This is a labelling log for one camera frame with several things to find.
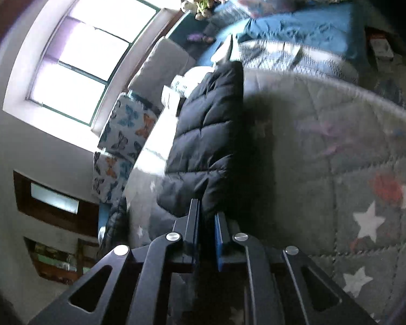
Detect black puffer jacket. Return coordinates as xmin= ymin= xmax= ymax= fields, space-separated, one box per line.
xmin=157 ymin=60 xmax=246 ymax=225

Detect white cloth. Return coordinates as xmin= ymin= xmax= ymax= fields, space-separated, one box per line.
xmin=162 ymin=66 xmax=218 ymax=111

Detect small cardboard box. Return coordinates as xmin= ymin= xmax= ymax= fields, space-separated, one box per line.
xmin=369 ymin=34 xmax=395 ymax=60

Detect blue blanket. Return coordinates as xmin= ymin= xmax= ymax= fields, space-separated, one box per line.
xmin=236 ymin=3 xmax=366 ymax=62

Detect grey star quilt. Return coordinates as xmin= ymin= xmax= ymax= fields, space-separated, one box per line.
xmin=123 ymin=71 xmax=406 ymax=325

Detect purple toy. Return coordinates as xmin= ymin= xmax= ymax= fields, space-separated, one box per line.
xmin=187 ymin=32 xmax=215 ymax=45

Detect green stuffed toy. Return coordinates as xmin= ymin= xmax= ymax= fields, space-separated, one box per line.
xmin=193 ymin=0 xmax=218 ymax=21

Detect dark wooden wall shelf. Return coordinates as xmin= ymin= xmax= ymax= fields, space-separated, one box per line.
xmin=14 ymin=171 xmax=101 ymax=285

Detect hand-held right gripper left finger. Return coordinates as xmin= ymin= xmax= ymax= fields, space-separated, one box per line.
xmin=30 ymin=199 xmax=200 ymax=325

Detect butterfly print cushion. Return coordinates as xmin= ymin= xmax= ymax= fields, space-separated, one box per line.
xmin=92 ymin=150 xmax=135 ymax=204
xmin=100 ymin=91 xmax=158 ymax=158

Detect grey striped blanket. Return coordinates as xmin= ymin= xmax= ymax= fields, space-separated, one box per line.
xmin=211 ymin=38 xmax=360 ymax=82

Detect large window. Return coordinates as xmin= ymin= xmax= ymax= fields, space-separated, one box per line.
xmin=2 ymin=0 xmax=163 ymax=130

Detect plain grey cushion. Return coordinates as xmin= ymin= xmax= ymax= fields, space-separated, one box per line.
xmin=127 ymin=36 xmax=197 ymax=109

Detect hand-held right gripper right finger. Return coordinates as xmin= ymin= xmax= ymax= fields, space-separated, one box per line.
xmin=214 ymin=211 xmax=377 ymax=325

